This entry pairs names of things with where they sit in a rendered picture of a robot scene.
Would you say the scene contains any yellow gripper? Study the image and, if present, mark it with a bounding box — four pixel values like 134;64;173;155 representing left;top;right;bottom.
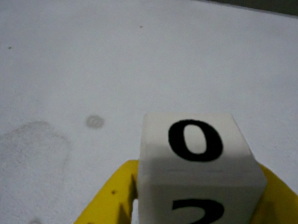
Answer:
73;160;298;224

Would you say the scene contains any white number cube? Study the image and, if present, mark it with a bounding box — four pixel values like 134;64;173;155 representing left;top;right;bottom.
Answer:
137;112;268;224

